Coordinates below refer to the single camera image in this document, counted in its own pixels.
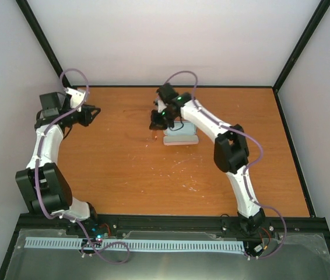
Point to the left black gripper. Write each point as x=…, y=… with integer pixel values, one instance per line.
x=87, y=119

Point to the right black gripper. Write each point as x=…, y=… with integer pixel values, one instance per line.
x=157, y=126

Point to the pink glasses case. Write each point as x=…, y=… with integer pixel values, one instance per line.
x=180, y=140

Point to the light blue cleaning cloth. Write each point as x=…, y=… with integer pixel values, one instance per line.
x=184, y=129

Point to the transparent brown sunglasses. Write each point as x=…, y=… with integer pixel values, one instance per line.
x=141, y=135

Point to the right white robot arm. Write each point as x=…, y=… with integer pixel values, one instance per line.
x=230, y=148

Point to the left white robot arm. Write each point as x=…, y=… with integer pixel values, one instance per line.
x=43, y=187

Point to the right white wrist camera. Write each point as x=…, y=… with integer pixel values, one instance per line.
x=160, y=105

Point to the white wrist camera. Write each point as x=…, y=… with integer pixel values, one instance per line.
x=75, y=98
x=160, y=105

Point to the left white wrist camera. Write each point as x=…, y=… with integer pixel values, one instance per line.
x=75, y=98

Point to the black aluminium frame rail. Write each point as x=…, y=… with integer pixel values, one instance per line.
x=221, y=226

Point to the slotted grey cable duct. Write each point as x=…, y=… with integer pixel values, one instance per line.
x=163, y=246

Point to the metal base plate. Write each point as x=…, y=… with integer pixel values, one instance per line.
x=296, y=256

